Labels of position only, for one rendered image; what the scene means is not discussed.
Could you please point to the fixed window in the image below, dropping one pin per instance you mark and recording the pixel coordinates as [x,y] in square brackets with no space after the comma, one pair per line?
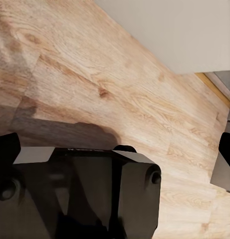
[218,82]

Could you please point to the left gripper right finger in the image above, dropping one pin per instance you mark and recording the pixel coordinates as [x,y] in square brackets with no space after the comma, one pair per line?
[224,146]

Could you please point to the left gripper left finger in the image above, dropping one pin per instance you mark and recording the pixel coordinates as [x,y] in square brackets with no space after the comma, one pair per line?
[9,150]

